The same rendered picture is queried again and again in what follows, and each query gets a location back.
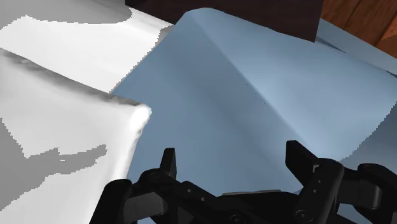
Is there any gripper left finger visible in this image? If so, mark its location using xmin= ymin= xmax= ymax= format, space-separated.
xmin=89 ymin=147 xmax=221 ymax=224

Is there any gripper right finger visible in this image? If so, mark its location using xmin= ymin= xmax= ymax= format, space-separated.
xmin=285 ymin=140 xmax=397 ymax=224

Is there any white pillow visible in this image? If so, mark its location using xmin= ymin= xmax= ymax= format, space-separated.
xmin=0 ymin=0 xmax=175 ymax=94
xmin=0 ymin=48 xmax=153 ymax=224

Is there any bed with blue cover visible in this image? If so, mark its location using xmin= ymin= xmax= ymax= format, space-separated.
xmin=111 ymin=7 xmax=397 ymax=224

